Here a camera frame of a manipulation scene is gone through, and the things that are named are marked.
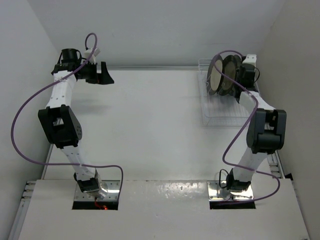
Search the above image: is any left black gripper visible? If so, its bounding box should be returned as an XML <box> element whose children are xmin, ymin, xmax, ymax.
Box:
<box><xmin>77</xmin><ymin>60</ymin><xmax>114</xmax><ymax>85</ymax></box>

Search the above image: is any silver rim plate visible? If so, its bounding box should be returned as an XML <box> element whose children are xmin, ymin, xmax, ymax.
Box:
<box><xmin>206</xmin><ymin>54</ymin><xmax>223</xmax><ymax>96</ymax></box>
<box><xmin>225</xmin><ymin>55</ymin><xmax>242</xmax><ymax>96</ymax></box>

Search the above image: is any striped dark rim plate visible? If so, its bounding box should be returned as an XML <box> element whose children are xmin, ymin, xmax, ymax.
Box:
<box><xmin>218</xmin><ymin>55</ymin><xmax>238</xmax><ymax>96</ymax></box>

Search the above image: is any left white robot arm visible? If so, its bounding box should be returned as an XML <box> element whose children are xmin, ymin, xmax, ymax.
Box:
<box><xmin>38</xmin><ymin>47</ymin><xmax>114</xmax><ymax>199</ymax></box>

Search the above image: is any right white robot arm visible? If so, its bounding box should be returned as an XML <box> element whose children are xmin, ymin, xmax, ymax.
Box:
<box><xmin>226</xmin><ymin>60</ymin><xmax>287</xmax><ymax>192</ymax></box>

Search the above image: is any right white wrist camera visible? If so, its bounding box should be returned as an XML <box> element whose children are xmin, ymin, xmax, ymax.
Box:
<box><xmin>242</xmin><ymin>54</ymin><xmax>257</xmax><ymax>67</ymax></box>

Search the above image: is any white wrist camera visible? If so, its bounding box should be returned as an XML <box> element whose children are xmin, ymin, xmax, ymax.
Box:
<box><xmin>242</xmin><ymin>54</ymin><xmax>257</xmax><ymax>67</ymax></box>
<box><xmin>83</xmin><ymin>47</ymin><xmax>101</xmax><ymax>64</ymax></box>

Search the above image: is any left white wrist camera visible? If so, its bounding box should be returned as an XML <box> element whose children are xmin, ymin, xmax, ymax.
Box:
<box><xmin>83</xmin><ymin>47</ymin><xmax>101</xmax><ymax>64</ymax></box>

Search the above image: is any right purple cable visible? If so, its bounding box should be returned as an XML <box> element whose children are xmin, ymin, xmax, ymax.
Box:
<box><xmin>212</xmin><ymin>49</ymin><xmax>280</xmax><ymax>205</ymax></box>

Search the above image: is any purple cable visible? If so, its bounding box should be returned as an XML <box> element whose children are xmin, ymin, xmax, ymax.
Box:
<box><xmin>212</xmin><ymin>49</ymin><xmax>280</xmax><ymax>205</ymax></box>
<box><xmin>10</xmin><ymin>32</ymin><xmax>124</xmax><ymax>198</ymax></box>

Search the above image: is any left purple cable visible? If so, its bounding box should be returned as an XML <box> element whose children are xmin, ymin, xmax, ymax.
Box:
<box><xmin>10</xmin><ymin>32</ymin><xmax>124</xmax><ymax>198</ymax></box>

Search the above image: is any white wire dish rack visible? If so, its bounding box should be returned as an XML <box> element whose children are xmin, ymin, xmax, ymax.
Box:
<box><xmin>197</xmin><ymin>58</ymin><xmax>250</xmax><ymax>128</ymax></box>

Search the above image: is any right black base cable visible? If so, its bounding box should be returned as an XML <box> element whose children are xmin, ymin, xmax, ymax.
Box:
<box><xmin>218</xmin><ymin>169</ymin><xmax>230</xmax><ymax>195</ymax></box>

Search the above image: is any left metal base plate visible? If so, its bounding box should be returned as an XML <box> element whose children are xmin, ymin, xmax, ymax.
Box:
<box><xmin>73</xmin><ymin>180</ymin><xmax>121</xmax><ymax>202</ymax></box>

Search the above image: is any metal base plate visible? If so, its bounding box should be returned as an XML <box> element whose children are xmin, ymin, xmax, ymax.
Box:
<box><xmin>73</xmin><ymin>180</ymin><xmax>121</xmax><ymax>202</ymax></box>
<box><xmin>207</xmin><ymin>180</ymin><xmax>254</xmax><ymax>202</ymax></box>

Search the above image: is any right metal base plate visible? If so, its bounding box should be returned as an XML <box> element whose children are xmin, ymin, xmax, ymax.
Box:
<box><xmin>207</xmin><ymin>180</ymin><xmax>254</xmax><ymax>202</ymax></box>

